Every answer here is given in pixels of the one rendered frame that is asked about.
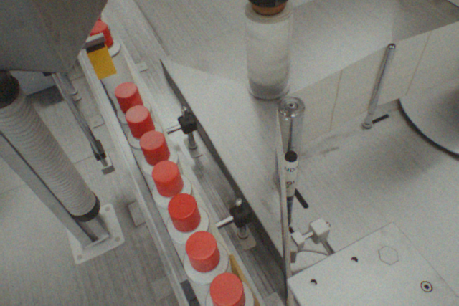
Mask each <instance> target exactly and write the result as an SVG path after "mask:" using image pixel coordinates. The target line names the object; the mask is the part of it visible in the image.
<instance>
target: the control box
mask: <svg viewBox="0 0 459 306"><path fill-rule="evenodd" d="M107 3H108V0H0V70H20V71H37V72H60V73H66V72H69V71H70V70H71V69H72V66H73V65H74V63H75V61H76V59H77V57H78V56H79V54H80V52H81V50H82V48H83V47H84V45H85V43H86V41H87V39H88V37H89V36H90V34H91V32H92V30H93V28H94V26H95V25H96V23H97V21H98V20H99V18H100V15H101V14H102V12H103V10H104V8H105V6H106V4H107Z"/></svg>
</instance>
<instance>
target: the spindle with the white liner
mask: <svg viewBox="0 0 459 306"><path fill-rule="evenodd" d="M293 10H294V7H293V4H292V2H291V1H290V0H248V2H247V3H246V5H245V8H244V12H245V33H246V50H247V78H248V79H247V88H248V90H249V91H250V93H251V94H252V95H254V96H255V97H258V98H261V99H265V100H271V99H275V98H279V97H281V96H283V95H284V94H285V93H286V92H287V91H288V90H289V88H290V53H291V44H292V30H293Z"/></svg>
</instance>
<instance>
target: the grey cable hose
mask: <svg viewBox="0 0 459 306"><path fill-rule="evenodd" d="M0 131H1V132H2V133H3V134H4V135H5V136H6V137H7V139H8V140H9V141H10V143H11V144H12V145H13V146H14V147H15V148H16V149H17V150H18V151H19V152H20V153H21V155H22V156H23V157H24V158H25V159H26V161H27V162H28V163H29V164H30V166H31V167H32V168H33V169H34V170H35V171H36V172H37V174H38V175H39V177H40V178H41V179H42V180H43V181H44V182H45V183H46V184H47V186H48V187H49V188H50V189H51V191H52V192H53V193H54V194H55V196H56V197H57V198H58V199H59V200H60V201H61V203H62V204H63V205H64V206H65V208H66V209H67V212H68V214H69V215H70V216H71V217H72V218H73V219H74V220H75V221H79V222H88V221H91V220H93V219H94V218H95V217H96V216H97V215H98V214H99V211H100V200H99V199H98V197H97V196H96V195H95V194H94V192H92V191H91V190H90V188H89V187H88V186H87V184H86V182H85V181H84V180H83V178H82V176H81V175H80V174H79V173H78V171H77V169H76V167H74V165H73V164H72V162H71V160H70V159H69V158H68V156H67V154H66V153H65V152H64V151H63V149H62V147H61V146H60V144H59V143H58V142H57V140H56V139H55V137H54V136H53V134H52V133H51V131H50V129H49V128H48V127H47V126H46V124H45V122H44V121H43V119H42V118H41V116H40V115H39V113H38V112H37V111H36V109H35V108H34V106H33V104H31V102H30V101H29V99H28V97H27V96H26V95H25V93H24V92H23V91H22V89H21V88H20V86H19V82H18V80H17V79H16V78H15V77H13V76H11V75H10V74H9V71H8V70H0Z"/></svg>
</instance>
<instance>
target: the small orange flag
mask: <svg viewBox="0 0 459 306"><path fill-rule="evenodd" d="M86 54H87V56H88V59H89V60H90V63H91V65H92V67H93V69H94V71H95V74H96V76H97V78H98V80H101V79H103V78H106V77H109V76H111V75H114V74H117V71H116V69H115V66H114V64H113V61H112V58H111V56H110V53H109V51H108V48H107V46H106V44H105V43H104V42H103V43H100V44H97V45H95V46H92V47H88V48H87V49H86Z"/></svg>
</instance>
